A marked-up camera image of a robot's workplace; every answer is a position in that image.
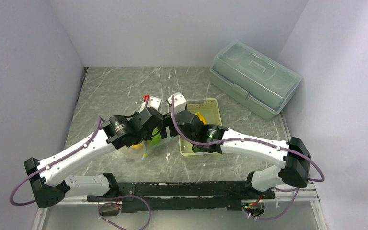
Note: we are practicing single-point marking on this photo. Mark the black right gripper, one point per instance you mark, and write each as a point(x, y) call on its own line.
point(168, 121)

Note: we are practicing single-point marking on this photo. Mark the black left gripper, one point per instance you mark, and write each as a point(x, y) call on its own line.
point(149, 135)

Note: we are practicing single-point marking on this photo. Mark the yellow banana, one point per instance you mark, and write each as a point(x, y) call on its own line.
point(201, 118)

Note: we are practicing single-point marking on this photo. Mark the yellow bell pepper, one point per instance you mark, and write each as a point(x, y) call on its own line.
point(138, 146)

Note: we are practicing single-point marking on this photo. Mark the green lime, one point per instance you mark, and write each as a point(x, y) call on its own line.
point(155, 137)

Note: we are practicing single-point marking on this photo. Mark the dark green avocado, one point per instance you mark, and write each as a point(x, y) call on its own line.
point(202, 149)

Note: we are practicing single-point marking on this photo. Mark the pale green perforated basket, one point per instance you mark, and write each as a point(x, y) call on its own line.
point(209, 110)

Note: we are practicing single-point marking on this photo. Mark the clear zip top bag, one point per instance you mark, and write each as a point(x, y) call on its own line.
point(131, 154)

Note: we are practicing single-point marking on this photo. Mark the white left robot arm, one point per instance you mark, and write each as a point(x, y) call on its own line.
point(52, 178)

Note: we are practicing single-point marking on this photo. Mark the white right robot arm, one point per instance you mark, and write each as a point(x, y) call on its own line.
point(290, 160)

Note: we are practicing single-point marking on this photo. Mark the green plastic storage box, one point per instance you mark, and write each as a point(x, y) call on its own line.
point(254, 80)

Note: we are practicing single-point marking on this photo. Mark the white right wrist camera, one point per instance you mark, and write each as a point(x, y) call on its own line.
point(178, 102)

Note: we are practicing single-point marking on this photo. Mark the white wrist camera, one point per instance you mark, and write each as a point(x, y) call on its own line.
point(178, 102)
point(150, 101)

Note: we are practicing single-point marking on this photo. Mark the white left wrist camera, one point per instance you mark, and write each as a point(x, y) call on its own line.
point(150, 101)

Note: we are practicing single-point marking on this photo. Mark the black mounting rail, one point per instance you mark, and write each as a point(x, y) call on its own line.
point(229, 195)

